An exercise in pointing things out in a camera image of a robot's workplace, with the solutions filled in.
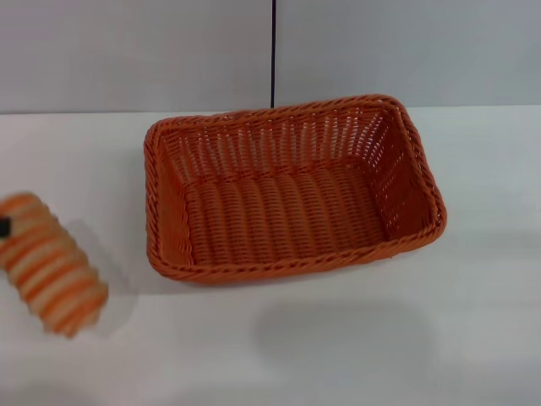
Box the orange cream striped bread roll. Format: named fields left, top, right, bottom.
left=0, top=190, right=109, bottom=340

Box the orange woven plastic basket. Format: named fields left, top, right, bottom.
left=143, top=93, right=448, bottom=287

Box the black vertical wall strip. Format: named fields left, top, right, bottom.
left=270, top=0, right=278, bottom=109

